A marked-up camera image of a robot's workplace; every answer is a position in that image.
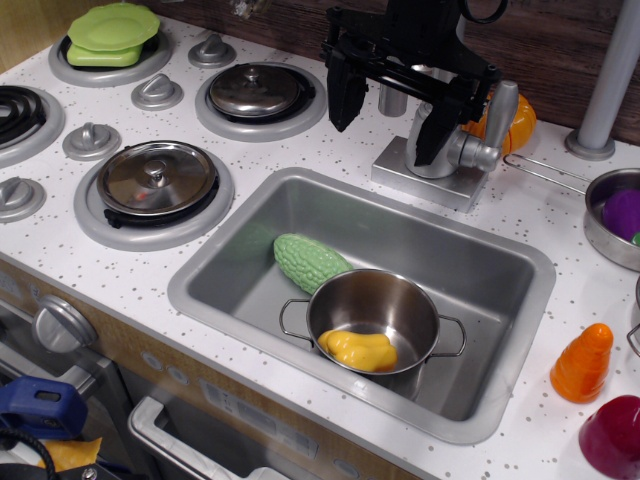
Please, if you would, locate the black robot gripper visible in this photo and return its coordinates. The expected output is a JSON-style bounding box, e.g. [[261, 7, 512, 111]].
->
[[322, 1, 502, 167]]

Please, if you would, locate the silver toy faucet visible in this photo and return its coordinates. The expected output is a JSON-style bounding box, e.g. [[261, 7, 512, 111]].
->
[[371, 80, 519, 213]]

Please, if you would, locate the orange toy pumpkin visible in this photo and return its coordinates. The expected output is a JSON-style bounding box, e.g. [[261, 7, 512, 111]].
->
[[462, 94, 537, 155]]

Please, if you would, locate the steel lid back burner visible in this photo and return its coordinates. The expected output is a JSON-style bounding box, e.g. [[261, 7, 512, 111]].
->
[[209, 64, 302, 118]]

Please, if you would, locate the steel lid burner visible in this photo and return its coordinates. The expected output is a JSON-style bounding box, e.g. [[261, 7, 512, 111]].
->
[[209, 64, 302, 118], [96, 141, 218, 217]]

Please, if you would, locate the grey vertical pole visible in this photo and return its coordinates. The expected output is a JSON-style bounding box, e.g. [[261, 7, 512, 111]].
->
[[565, 0, 639, 161]]

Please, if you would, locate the grey stove knob back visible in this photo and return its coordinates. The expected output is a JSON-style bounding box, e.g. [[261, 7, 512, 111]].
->
[[188, 34, 236, 69]]

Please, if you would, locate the grey stove knob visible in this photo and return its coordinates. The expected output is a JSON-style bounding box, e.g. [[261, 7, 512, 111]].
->
[[62, 122, 122, 161], [131, 73, 184, 111], [188, 34, 236, 69]]

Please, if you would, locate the green bumpy toy gourd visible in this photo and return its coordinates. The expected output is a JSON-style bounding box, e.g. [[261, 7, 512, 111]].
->
[[273, 233, 353, 295]]

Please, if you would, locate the grey sink basin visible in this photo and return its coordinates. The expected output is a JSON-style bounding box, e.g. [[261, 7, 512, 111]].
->
[[168, 168, 555, 444]]

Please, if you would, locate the purple toy eggplant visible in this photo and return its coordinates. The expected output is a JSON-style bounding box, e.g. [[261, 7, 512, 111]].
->
[[602, 189, 639, 241]]

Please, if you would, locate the grey stove knob middle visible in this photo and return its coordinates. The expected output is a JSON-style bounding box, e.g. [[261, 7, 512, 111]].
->
[[131, 73, 184, 111]]

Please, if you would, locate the steel lid front burner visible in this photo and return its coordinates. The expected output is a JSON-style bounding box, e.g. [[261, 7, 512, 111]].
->
[[96, 141, 218, 217]]

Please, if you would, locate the yellow toy pepper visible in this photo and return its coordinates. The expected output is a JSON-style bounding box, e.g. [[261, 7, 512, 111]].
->
[[318, 330, 398, 372]]

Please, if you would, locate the green square toy dish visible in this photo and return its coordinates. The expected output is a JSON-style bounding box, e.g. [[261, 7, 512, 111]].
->
[[67, 44, 143, 68]]

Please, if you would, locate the green toy plate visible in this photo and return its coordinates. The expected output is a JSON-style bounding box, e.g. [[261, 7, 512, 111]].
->
[[67, 3, 160, 52]]

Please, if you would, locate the grey stove knob front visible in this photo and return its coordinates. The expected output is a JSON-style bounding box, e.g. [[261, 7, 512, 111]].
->
[[62, 122, 122, 161]]

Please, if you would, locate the orange toy carrot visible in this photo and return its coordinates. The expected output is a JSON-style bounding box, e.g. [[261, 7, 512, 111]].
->
[[550, 323, 614, 404]]

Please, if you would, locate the black coil burner left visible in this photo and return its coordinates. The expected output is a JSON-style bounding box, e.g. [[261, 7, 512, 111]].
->
[[1, 86, 46, 146]]

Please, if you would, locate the grey stove knob left edge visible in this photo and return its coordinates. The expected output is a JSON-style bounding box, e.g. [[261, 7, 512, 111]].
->
[[1, 177, 46, 223]]

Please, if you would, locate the dark red toy vegetable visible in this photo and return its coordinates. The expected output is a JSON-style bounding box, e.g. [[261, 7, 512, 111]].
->
[[578, 395, 639, 479]]

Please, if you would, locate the grey oven dial knob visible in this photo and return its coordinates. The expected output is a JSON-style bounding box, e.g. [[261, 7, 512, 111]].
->
[[31, 295, 98, 354]]

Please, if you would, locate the yellow tape piece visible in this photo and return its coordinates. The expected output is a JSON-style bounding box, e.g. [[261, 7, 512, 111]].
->
[[44, 437, 103, 473]]

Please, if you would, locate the steel pot with handles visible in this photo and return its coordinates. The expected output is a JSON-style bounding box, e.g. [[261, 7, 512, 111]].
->
[[279, 269, 467, 397]]

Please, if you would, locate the steel saucepan with handle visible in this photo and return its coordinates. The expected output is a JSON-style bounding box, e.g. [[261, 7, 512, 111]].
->
[[503, 153, 639, 272]]

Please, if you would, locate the grey oven door handle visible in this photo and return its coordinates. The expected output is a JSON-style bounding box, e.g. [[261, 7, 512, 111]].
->
[[127, 395, 296, 480]]

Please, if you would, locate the black cable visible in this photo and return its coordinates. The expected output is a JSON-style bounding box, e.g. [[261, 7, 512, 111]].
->
[[0, 428, 57, 480]]

